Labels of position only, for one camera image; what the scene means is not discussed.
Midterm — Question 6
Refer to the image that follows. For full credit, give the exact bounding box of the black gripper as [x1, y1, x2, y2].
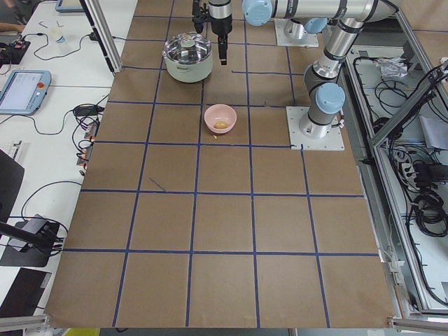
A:
[192, 0, 232, 65]

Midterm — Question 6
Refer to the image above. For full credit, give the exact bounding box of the glass pot lid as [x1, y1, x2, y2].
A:
[162, 32, 211, 65]

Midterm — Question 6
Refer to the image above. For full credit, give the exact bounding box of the beige egg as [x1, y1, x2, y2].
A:
[213, 120, 228, 130]

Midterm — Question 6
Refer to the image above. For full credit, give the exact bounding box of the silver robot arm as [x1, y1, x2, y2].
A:
[242, 0, 402, 139]
[283, 17, 328, 40]

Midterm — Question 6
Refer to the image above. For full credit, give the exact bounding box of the pale green cooking pot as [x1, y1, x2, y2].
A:
[162, 32, 213, 83]

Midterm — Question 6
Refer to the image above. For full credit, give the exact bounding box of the pink bowl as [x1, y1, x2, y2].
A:
[204, 104, 237, 134]

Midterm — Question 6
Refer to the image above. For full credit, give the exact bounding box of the black power adapter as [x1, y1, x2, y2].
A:
[73, 104, 104, 117]

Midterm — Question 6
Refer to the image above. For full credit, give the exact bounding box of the brown paper table mat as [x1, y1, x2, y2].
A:
[45, 1, 393, 328]

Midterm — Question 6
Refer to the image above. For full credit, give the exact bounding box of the blue teach pendant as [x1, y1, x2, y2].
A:
[1, 70, 52, 116]

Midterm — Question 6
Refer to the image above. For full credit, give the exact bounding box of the white keyboard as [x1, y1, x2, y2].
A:
[1, 140, 23, 162]

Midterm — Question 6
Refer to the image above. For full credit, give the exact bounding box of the black monitor stand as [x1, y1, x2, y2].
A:
[1, 152, 62, 267]

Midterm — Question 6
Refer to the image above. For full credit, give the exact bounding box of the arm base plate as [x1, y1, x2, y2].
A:
[286, 106, 345, 151]
[274, 19, 319, 48]

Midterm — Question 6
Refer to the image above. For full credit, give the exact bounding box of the aluminium frame post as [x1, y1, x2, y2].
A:
[80, 0, 123, 74]

